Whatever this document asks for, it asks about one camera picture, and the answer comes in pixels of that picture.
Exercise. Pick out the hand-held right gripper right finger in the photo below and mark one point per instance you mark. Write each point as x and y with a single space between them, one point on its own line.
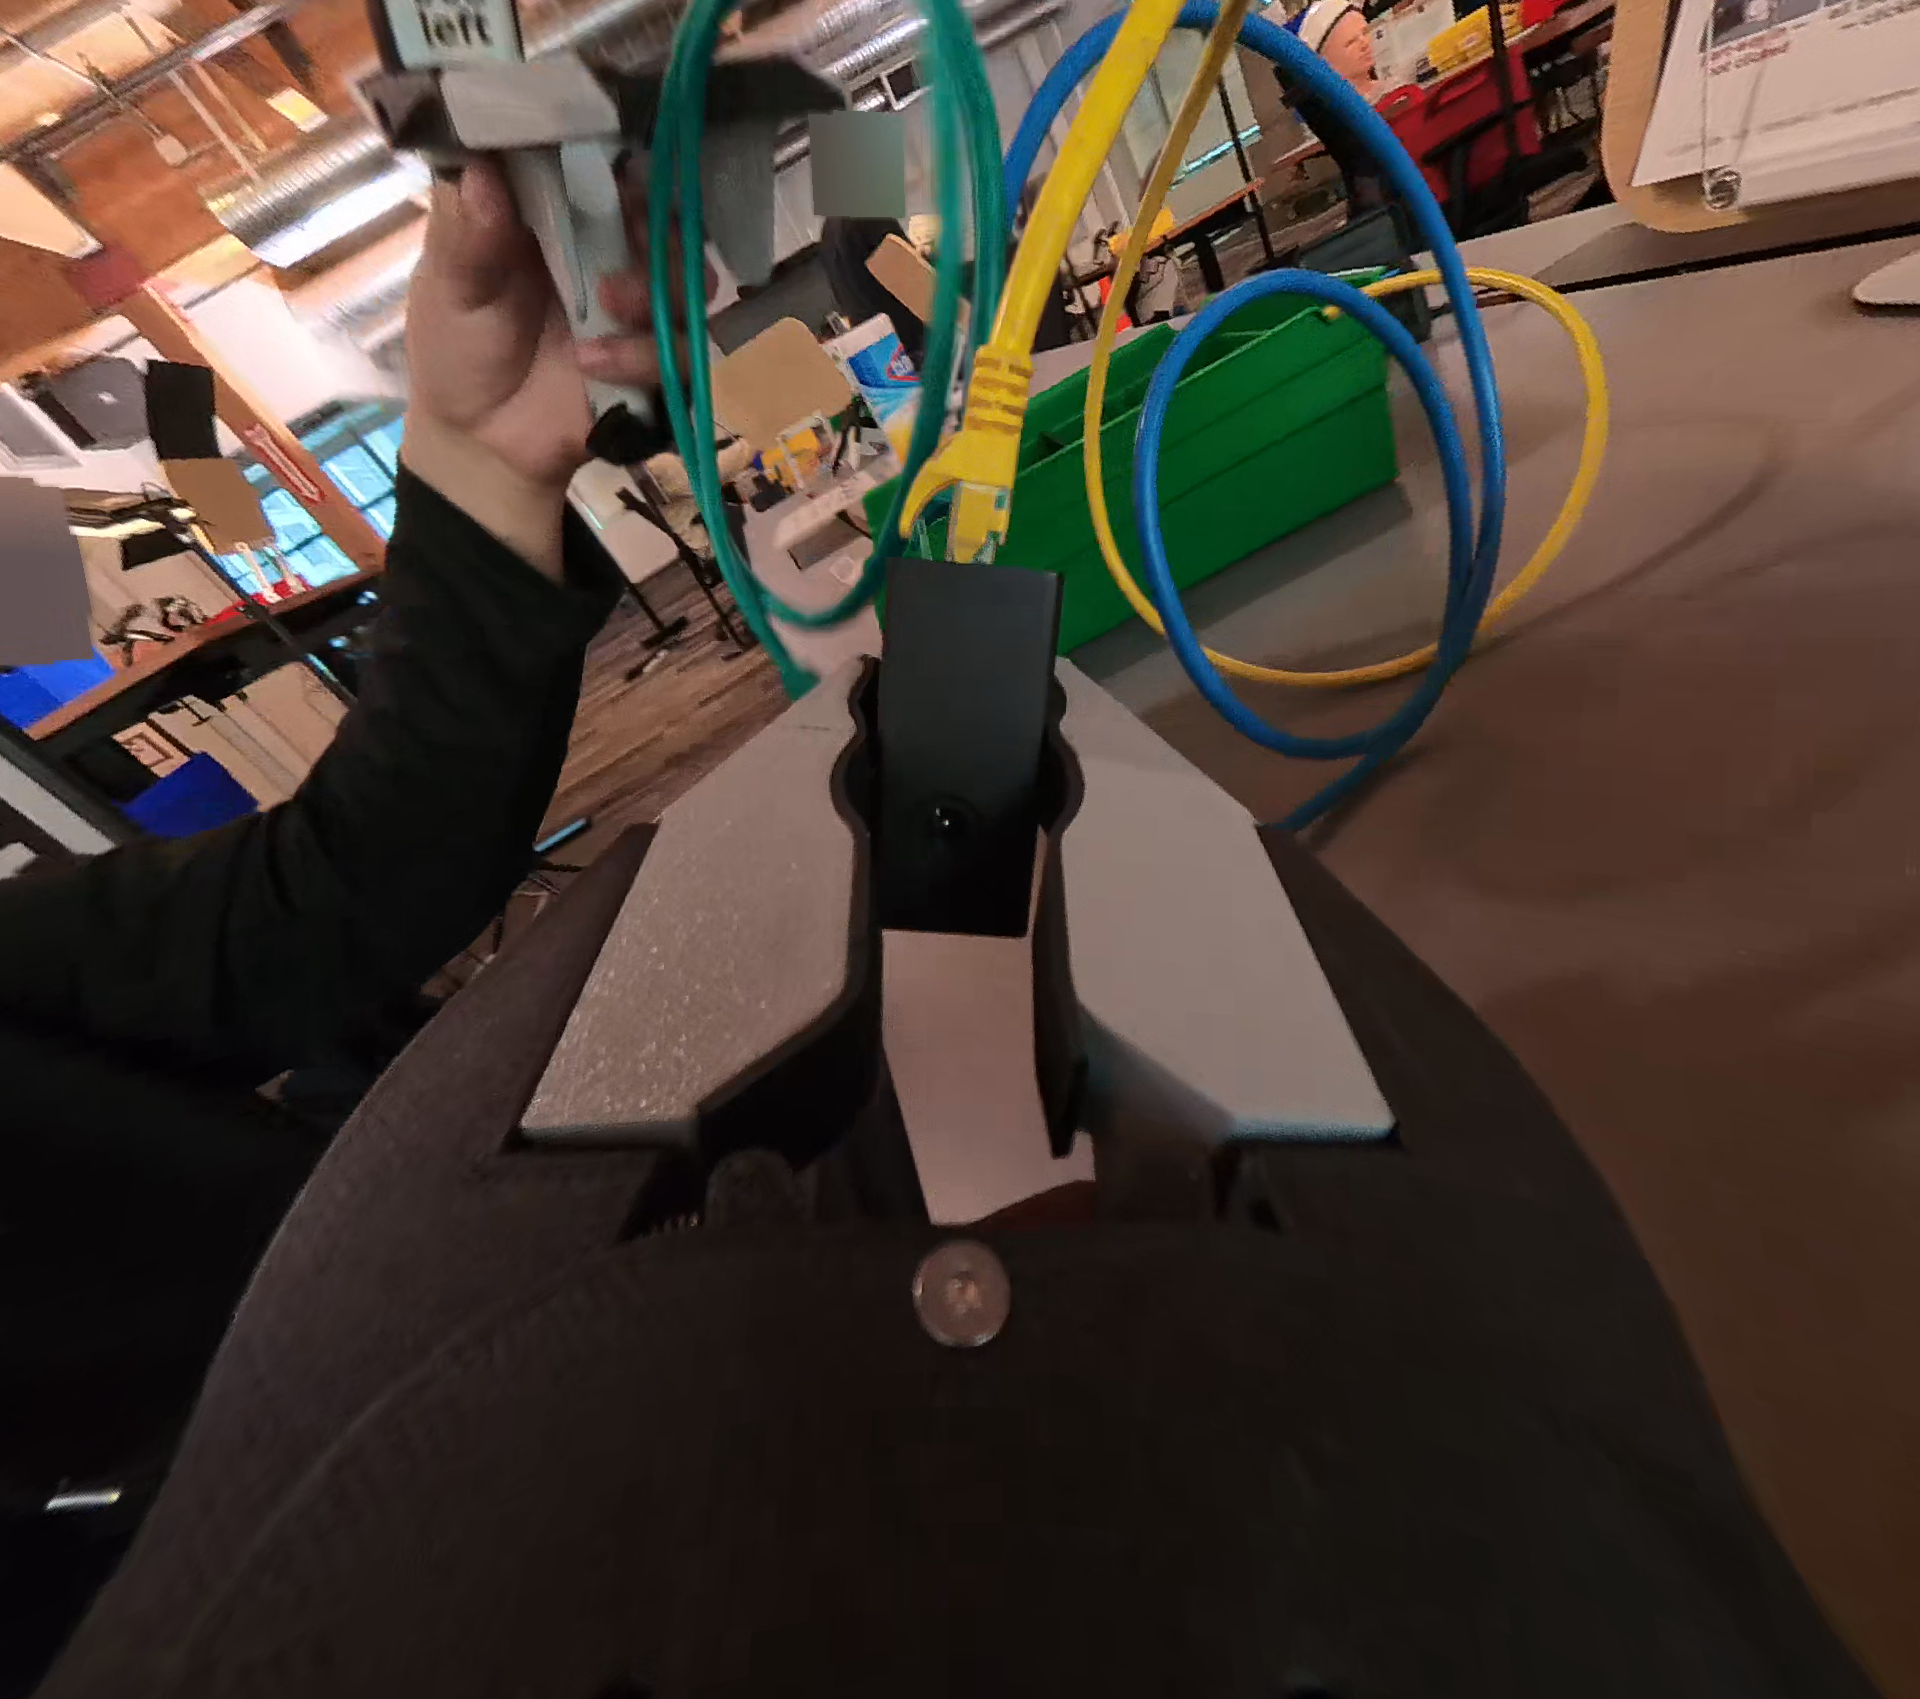
1200 949

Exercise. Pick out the wooden desk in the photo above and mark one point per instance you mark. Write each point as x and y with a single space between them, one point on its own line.
194 657

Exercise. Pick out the person's left hand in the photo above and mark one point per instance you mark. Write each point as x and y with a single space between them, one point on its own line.
479 379

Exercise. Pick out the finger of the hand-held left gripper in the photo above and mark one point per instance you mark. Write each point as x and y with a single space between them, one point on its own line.
525 106
743 183

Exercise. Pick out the white blue wipes canister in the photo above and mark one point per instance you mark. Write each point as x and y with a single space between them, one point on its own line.
877 364

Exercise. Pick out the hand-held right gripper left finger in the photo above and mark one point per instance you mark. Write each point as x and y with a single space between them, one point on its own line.
706 949

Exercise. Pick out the mannequin head with white cap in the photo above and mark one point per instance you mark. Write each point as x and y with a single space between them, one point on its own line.
1336 42

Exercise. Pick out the person's left forearm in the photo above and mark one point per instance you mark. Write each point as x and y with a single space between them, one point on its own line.
376 755

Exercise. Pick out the red workbench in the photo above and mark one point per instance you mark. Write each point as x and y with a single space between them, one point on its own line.
1500 117

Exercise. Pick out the wooden clipboard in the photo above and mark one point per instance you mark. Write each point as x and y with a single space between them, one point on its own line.
1628 4

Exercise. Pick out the green plastic bin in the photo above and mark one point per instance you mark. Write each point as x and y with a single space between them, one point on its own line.
1275 440

